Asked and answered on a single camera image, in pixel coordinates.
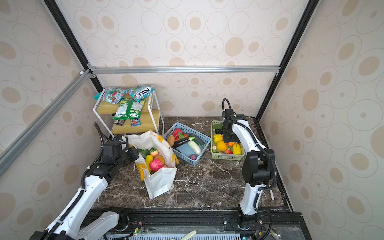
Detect green leafy lettuce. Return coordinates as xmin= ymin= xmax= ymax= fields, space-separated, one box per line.
xmin=139 ymin=149 xmax=150 ymax=157

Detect red yellow peach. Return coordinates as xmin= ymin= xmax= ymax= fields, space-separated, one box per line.
xmin=150 ymin=148 xmax=159 ymax=158

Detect pink dragon fruit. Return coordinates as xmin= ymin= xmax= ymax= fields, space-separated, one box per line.
xmin=150 ymin=159 xmax=163 ymax=172

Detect orange fruit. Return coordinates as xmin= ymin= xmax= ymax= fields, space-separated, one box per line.
xmin=155 ymin=155 xmax=165 ymax=165

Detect white grocery bag yellow handles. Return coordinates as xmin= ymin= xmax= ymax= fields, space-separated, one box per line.
xmin=127 ymin=131 xmax=179 ymax=200

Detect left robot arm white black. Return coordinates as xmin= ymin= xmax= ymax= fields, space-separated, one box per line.
xmin=31 ymin=140 xmax=141 ymax=240

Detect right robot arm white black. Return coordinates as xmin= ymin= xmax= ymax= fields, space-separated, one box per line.
xmin=222 ymin=108 xmax=278 ymax=231

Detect red green candy bag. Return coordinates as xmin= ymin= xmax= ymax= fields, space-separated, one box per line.
xmin=94 ymin=87 xmax=127 ymax=104

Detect teal Fox's candy bag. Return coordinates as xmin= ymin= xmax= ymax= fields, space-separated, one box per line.
xmin=125 ymin=85 xmax=155 ymax=102

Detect yellow bell pepper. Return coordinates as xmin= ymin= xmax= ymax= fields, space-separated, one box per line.
xmin=213 ymin=134 xmax=223 ymax=144

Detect yellow lemon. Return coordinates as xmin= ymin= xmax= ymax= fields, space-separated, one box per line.
xmin=216 ymin=141 xmax=228 ymax=152

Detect green plastic fruit basket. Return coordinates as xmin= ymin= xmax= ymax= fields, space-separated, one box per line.
xmin=210 ymin=120 xmax=245 ymax=161

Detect small blue red candy packet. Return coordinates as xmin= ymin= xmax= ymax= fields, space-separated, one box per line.
xmin=131 ymin=119 xmax=141 ymax=127

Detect green snack packet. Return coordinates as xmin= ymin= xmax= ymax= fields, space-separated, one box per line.
xmin=114 ymin=99 xmax=145 ymax=121

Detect blue plastic vegetable basket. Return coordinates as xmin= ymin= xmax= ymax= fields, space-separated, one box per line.
xmin=163 ymin=123 xmax=211 ymax=166

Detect small purple onion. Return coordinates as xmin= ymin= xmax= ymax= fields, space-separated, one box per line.
xmin=189 ymin=154 xmax=198 ymax=161

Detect red bell pepper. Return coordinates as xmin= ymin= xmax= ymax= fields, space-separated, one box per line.
xmin=172 ymin=128 xmax=184 ymax=138

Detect dark purple eggplant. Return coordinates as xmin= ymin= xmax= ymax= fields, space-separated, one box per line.
xmin=173 ymin=138 xmax=190 ymax=148

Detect white wire wooden shelf rack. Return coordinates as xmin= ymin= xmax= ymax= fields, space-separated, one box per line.
xmin=93 ymin=86 xmax=165 ymax=137

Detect horizontal aluminium frame bar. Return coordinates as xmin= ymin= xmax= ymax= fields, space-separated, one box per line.
xmin=91 ymin=66 xmax=280 ymax=74

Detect left slanted aluminium frame bar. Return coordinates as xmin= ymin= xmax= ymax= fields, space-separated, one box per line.
xmin=1 ymin=70 xmax=91 ymax=175

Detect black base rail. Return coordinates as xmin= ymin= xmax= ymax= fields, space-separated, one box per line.
xmin=53 ymin=208 xmax=313 ymax=240

